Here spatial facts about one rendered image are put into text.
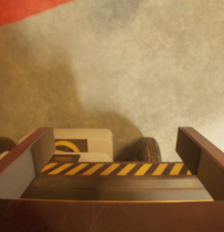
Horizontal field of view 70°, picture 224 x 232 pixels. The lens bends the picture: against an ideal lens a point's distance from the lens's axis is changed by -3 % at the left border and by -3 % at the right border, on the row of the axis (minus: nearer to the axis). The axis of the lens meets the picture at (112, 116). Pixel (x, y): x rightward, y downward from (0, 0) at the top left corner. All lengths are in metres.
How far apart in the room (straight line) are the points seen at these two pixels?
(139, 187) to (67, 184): 0.11
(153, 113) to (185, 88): 0.13
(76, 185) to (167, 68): 0.43
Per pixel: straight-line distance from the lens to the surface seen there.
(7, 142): 0.64
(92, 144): 0.45
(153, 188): 0.29
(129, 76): 0.54
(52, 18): 0.58
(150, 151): 0.46
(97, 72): 0.54
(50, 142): 0.16
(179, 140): 0.17
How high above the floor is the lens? 0.53
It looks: 74 degrees down
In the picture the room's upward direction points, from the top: 176 degrees counter-clockwise
